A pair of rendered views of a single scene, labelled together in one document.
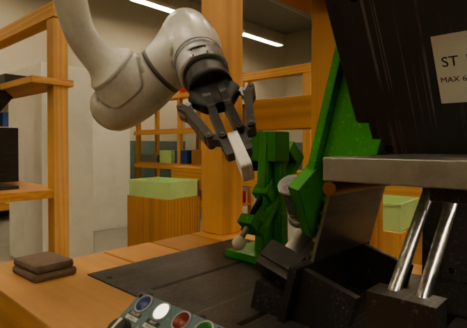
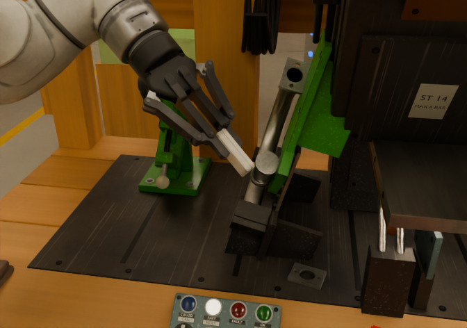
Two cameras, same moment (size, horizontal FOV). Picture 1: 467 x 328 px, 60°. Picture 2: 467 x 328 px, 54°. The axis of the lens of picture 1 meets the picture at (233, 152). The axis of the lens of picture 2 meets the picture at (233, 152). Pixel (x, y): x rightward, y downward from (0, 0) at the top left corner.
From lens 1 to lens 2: 43 cm
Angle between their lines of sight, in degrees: 42
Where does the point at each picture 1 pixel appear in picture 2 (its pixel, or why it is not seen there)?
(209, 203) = (65, 117)
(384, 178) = (433, 228)
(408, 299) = (397, 258)
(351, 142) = (326, 130)
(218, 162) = (71, 72)
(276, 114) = not seen: hidden behind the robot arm
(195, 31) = not seen: outside the picture
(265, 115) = not seen: hidden behind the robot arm
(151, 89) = (64, 56)
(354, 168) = (414, 222)
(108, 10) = not seen: outside the picture
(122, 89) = (30, 64)
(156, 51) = (68, 9)
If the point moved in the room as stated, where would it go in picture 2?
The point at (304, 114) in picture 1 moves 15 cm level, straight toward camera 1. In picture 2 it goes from (171, 12) to (192, 24)
